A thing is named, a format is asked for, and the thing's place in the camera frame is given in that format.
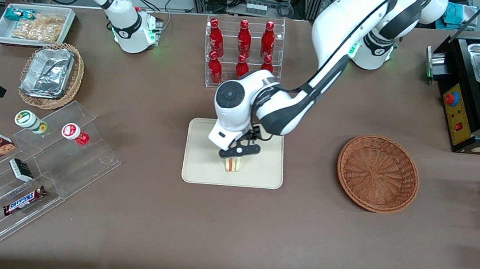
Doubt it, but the sandwich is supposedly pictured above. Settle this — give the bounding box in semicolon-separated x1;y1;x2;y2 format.
224;155;242;174

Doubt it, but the cream rectangular tray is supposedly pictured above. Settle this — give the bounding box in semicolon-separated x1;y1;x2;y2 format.
180;116;289;193

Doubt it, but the aluminium foil tray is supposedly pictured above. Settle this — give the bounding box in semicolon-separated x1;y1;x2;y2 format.
19;44;75;101

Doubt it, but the wicker basket with foil trays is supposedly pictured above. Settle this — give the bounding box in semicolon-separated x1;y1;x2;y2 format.
16;39;87;113

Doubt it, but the empty wicker basket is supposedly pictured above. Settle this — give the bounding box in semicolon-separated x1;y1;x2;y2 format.
333;131;424;217

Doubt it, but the green lid sunflower jar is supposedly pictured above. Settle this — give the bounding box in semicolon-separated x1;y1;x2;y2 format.
13;109;50;135

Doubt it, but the white plastic bin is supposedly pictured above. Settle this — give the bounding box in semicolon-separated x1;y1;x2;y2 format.
0;1;76;52

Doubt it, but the clear acrylic bottle rack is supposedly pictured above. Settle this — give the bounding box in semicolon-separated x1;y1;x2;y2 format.
200;11;287;95

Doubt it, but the red bottle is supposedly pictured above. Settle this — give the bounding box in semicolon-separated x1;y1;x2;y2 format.
235;19;255;58
207;18;228;57
260;20;278;59
206;50;225;84
234;54;251;81
260;54;276;74

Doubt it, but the clear bag of crackers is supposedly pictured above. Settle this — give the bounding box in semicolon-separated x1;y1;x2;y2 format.
11;19;63;44
33;12;66;27

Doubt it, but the green snack packet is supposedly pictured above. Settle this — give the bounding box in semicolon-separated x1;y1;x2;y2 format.
3;7;36;24

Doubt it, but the red lid jar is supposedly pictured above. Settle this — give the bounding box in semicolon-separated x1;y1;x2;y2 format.
60;122;90;147

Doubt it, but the black box with white label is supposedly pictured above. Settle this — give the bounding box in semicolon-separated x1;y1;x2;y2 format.
7;158;36;183

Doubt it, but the clear acrylic stepped shelf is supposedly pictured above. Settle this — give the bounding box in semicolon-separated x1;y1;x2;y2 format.
0;92;127;263

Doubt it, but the Snickers chocolate bar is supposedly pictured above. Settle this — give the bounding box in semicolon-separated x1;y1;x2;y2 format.
2;182;48;220

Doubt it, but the white power strip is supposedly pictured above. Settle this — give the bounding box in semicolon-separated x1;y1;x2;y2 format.
244;1;269;17

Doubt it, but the red emergency stop button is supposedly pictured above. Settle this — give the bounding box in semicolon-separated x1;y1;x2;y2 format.
443;91;460;108

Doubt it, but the black food warmer machine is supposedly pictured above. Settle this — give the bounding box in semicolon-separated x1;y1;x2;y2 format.
416;1;480;156

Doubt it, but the teal cloth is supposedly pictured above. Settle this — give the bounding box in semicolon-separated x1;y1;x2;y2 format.
440;1;480;33

